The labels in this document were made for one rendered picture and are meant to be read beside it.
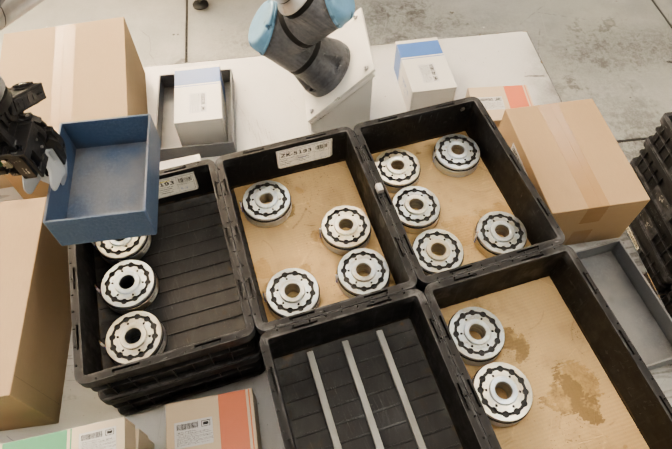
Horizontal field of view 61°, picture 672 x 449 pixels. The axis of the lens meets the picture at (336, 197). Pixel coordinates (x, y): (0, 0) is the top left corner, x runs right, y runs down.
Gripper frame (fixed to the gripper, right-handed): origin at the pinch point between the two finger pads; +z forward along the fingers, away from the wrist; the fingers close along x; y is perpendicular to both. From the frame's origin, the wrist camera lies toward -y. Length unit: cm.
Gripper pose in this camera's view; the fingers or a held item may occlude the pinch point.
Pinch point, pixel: (56, 175)
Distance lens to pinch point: 101.0
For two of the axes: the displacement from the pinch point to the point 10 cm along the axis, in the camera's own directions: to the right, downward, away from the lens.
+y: 1.2, 8.2, -5.6
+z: 0.8, 5.6, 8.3
